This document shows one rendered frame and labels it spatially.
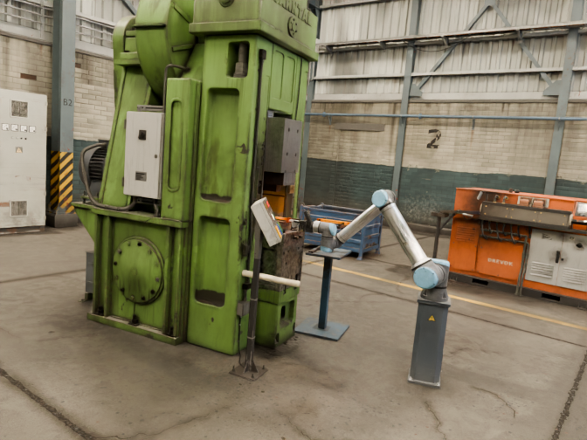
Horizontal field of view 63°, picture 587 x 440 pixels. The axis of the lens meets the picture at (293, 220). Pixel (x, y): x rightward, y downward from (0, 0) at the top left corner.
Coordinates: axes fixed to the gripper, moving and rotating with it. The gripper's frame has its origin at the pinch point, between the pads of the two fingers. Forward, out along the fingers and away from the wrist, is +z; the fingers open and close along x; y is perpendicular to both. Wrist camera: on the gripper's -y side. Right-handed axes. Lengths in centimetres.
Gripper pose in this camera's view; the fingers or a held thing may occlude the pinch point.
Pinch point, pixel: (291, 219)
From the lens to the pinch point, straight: 371.3
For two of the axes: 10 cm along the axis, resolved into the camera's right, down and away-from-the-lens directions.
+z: -9.0, -1.5, 4.1
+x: 4.3, -0.8, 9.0
